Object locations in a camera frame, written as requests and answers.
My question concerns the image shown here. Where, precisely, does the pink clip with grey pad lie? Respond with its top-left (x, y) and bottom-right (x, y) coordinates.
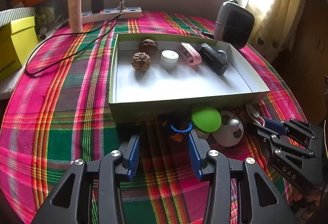
top-left (246, 103), bottom-right (265, 126)

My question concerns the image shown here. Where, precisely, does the blue braided ring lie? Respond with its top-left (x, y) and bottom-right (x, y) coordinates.
top-left (169, 121), bottom-right (194, 134)

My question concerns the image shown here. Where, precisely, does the black rectangular device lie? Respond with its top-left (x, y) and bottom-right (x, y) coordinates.
top-left (198, 43), bottom-right (229, 76)

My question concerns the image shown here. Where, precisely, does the brown walnut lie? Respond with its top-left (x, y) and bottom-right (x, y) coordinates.
top-left (131, 52), bottom-right (151, 72)
top-left (138, 39), bottom-right (158, 56)

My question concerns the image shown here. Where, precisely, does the pink case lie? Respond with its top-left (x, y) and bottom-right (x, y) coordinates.
top-left (178, 42), bottom-right (202, 66)

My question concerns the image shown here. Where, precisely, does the white candle jar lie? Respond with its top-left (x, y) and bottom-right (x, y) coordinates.
top-left (160, 50), bottom-right (179, 70)

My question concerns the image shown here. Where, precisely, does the person's right hand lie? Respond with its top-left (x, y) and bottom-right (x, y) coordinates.
top-left (289, 183), bottom-right (327, 207)

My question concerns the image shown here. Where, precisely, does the orange spiral toy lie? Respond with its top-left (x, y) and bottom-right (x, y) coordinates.
top-left (170, 133), bottom-right (183, 142)

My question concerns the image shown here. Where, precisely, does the white panda toy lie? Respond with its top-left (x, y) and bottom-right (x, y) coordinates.
top-left (212, 111), bottom-right (244, 147)

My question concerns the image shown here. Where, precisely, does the green and white cardboard tray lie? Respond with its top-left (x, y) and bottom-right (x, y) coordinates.
top-left (109, 34), bottom-right (270, 124)

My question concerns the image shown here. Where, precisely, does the plaid bed blanket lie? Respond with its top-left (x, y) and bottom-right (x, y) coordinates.
top-left (0, 10), bottom-right (308, 224)

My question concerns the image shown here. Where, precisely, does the grey portable fan heater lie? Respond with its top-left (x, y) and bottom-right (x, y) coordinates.
top-left (213, 0), bottom-right (255, 49)

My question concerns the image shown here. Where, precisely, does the white power strip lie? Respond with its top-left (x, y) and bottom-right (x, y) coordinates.
top-left (82, 7), bottom-right (142, 24)

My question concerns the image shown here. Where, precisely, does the cream patterned curtain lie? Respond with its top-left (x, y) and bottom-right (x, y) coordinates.
top-left (246, 0), bottom-right (306, 63)

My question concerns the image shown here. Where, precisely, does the black charger adapter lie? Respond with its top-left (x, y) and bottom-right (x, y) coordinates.
top-left (91, 0), bottom-right (105, 13)

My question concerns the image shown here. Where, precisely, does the yellow shoe box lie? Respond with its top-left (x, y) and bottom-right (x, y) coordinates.
top-left (0, 16), bottom-right (38, 80)

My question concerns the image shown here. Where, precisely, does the white cosmetic tube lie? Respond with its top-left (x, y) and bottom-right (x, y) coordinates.
top-left (68, 0), bottom-right (82, 33)

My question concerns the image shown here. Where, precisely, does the striped gift box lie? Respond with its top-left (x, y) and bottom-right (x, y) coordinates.
top-left (0, 7), bottom-right (36, 27)

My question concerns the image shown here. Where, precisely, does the black charger cable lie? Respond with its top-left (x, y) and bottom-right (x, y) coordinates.
top-left (24, 0), bottom-right (124, 76)

